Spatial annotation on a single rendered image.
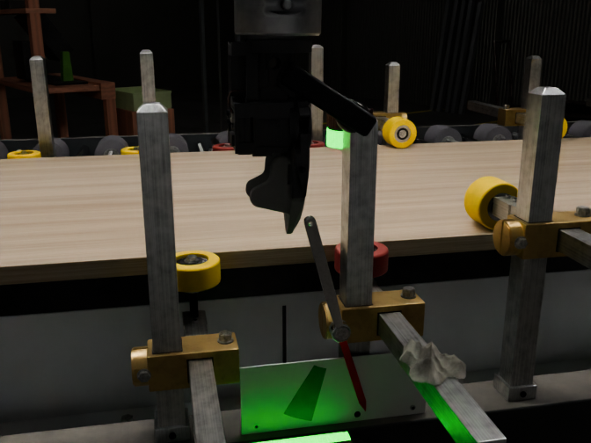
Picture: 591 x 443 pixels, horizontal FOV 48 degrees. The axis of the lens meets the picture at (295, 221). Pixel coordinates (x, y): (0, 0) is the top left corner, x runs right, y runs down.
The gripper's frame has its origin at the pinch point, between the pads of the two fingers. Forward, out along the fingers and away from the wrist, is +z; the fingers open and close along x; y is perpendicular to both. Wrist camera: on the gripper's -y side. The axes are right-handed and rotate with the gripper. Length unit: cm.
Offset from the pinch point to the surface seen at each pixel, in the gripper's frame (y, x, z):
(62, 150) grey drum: 46, -153, 19
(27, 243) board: 35.3, -32.1, 11.4
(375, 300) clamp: -12.7, -7.4, 13.8
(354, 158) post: -8.6, -6.0, -5.8
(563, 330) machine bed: -56, -28, 32
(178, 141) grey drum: 8, -153, 17
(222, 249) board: 6.1, -23.6, 11.1
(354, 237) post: -9.0, -6.0, 4.4
